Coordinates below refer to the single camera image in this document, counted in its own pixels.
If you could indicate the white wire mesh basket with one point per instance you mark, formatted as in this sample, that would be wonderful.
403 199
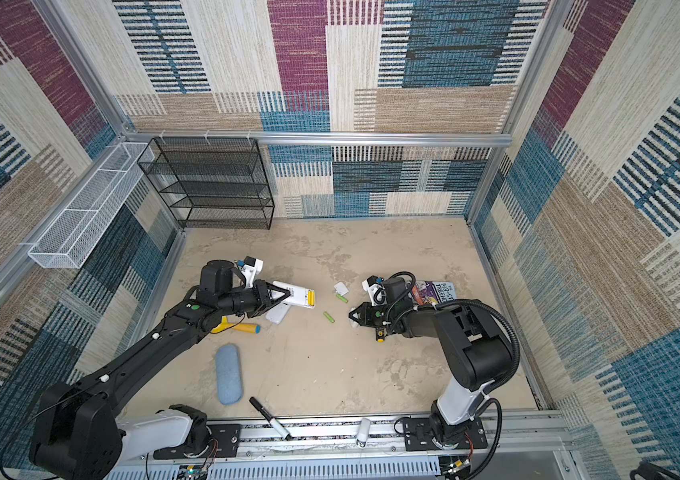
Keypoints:
73 235

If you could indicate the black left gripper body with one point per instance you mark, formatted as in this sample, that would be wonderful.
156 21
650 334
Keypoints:
240 302

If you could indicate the white cylinder on rail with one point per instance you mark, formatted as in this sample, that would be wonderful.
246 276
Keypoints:
363 432

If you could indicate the white remote with red buttons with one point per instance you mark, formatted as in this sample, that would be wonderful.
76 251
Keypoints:
277 314

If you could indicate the blue grey glasses case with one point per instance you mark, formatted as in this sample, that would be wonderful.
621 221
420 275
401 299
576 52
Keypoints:
228 375

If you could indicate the white air conditioner remote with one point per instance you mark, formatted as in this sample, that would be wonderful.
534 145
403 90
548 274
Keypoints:
299 296

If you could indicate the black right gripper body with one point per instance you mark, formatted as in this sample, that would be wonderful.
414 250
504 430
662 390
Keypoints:
382 314

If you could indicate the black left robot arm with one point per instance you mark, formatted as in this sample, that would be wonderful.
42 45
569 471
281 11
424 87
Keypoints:
76 435

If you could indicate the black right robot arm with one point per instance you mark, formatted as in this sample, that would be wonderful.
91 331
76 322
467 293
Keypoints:
481 348

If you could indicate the yellow scraper with blue tip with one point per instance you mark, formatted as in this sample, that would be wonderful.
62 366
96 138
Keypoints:
225 325

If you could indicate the white battery cover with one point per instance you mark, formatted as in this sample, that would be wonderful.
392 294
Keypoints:
341 289

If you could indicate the black wire mesh shelf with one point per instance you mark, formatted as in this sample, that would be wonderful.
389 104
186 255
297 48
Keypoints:
210 183

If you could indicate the colourful magazine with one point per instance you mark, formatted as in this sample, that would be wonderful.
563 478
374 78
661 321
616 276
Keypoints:
433 292

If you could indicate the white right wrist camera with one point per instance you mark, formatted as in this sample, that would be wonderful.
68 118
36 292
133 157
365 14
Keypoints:
373 287

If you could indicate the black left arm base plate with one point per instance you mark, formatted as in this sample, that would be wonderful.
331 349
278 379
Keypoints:
212 441

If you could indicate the black marker pen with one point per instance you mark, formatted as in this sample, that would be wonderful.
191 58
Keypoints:
270 419

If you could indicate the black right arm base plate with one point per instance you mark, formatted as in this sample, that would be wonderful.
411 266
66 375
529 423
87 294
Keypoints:
426 434

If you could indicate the aluminium front rail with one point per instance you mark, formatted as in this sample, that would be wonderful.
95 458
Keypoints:
520 431

